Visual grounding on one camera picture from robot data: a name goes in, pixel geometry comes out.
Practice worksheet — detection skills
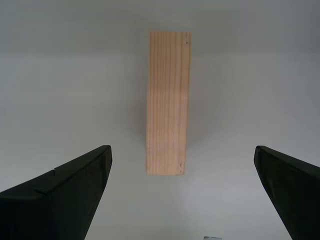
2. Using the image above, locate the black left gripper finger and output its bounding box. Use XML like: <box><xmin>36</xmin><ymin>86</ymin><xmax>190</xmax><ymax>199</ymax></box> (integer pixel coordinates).
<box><xmin>253</xmin><ymin>145</ymin><xmax>320</xmax><ymax>240</ymax></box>
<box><xmin>0</xmin><ymin>144</ymin><xmax>113</xmax><ymax>240</ymax></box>

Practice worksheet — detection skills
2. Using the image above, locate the light wooden block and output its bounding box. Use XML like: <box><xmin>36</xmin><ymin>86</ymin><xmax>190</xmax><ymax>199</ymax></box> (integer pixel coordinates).
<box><xmin>144</xmin><ymin>31</ymin><xmax>193</xmax><ymax>177</ymax></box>

